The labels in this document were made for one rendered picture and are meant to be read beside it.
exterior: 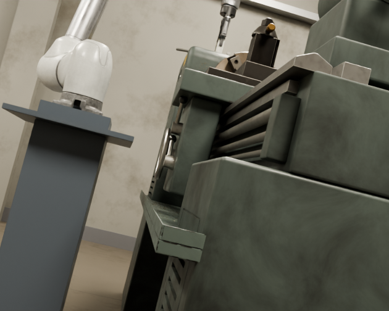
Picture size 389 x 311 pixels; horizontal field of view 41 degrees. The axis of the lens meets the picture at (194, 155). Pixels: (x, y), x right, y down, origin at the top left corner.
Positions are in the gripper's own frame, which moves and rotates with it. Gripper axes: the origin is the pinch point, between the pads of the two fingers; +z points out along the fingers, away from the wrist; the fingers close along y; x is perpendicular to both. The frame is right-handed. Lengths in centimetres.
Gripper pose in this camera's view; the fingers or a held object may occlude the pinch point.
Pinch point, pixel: (218, 49)
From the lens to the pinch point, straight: 252.3
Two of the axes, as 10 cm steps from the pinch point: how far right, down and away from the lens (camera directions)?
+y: 1.2, -0.4, -9.9
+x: 9.6, 2.5, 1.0
